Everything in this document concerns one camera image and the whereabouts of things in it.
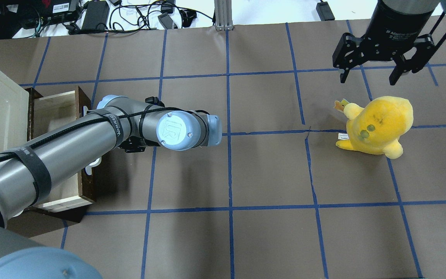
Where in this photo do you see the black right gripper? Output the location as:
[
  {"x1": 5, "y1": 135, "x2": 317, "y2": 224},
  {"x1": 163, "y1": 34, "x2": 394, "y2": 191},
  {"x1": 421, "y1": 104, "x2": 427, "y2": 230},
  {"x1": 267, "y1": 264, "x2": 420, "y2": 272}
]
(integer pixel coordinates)
[{"x1": 332, "y1": 8, "x2": 435, "y2": 86}]

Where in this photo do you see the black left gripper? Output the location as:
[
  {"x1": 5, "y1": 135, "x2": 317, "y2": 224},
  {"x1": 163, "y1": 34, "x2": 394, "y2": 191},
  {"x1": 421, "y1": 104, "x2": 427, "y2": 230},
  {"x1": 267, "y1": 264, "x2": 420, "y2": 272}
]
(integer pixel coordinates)
[{"x1": 118, "y1": 136, "x2": 160, "y2": 153}]

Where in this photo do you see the white drawer handle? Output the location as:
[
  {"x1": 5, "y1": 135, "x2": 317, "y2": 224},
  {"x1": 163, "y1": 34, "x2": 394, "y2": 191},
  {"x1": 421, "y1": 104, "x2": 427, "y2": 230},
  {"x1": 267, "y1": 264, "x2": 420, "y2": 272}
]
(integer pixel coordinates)
[{"x1": 82, "y1": 106, "x2": 101, "y2": 176}]

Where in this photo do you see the dark wooden drawer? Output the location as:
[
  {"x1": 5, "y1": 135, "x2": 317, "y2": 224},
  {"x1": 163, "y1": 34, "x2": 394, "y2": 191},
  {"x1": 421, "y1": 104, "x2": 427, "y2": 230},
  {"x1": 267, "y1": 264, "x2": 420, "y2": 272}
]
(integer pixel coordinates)
[{"x1": 28, "y1": 87, "x2": 101, "y2": 213}]

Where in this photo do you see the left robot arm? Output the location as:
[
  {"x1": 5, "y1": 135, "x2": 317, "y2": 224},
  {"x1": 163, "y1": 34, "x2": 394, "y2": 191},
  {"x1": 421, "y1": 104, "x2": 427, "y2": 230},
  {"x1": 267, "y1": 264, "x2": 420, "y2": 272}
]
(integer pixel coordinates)
[{"x1": 0, "y1": 95, "x2": 222, "y2": 279}]

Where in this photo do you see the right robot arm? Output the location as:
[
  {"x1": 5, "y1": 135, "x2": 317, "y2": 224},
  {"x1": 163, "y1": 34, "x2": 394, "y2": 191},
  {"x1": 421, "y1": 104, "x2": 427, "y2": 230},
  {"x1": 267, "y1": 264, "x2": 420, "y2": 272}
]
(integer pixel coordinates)
[{"x1": 332, "y1": 0, "x2": 446, "y2": 86}]

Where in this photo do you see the dark wooden drawer cabinet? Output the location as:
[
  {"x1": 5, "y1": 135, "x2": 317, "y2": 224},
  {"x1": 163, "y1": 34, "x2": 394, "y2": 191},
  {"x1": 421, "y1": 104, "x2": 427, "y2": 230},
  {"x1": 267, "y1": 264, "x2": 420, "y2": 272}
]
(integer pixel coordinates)
[{"x1": 7, "y1": 89, "x2": 88, "y2": 238}]

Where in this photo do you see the yellow plush dinosaur toy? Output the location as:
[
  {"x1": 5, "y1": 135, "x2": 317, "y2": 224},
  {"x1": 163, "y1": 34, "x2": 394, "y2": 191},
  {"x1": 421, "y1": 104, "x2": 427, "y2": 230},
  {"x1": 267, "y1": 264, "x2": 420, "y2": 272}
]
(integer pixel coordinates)
[{"x1": 334, "y1": 96, "x2": 414, "y2": 159}]

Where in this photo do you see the black power brick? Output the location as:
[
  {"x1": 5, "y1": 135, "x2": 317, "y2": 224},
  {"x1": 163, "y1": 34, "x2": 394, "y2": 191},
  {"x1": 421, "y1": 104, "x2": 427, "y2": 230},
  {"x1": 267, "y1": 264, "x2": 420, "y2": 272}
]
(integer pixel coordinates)
[{"x1": 81, "y1": 0, "x2": 110, "y2": 31}]

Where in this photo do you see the aluminium frame post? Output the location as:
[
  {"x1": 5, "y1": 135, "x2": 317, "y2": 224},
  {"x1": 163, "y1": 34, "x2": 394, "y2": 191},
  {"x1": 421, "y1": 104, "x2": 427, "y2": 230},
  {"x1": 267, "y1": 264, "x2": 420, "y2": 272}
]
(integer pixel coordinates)
[{"x1": 214, "y1": 0, "x2": 234, "y2": 31}]

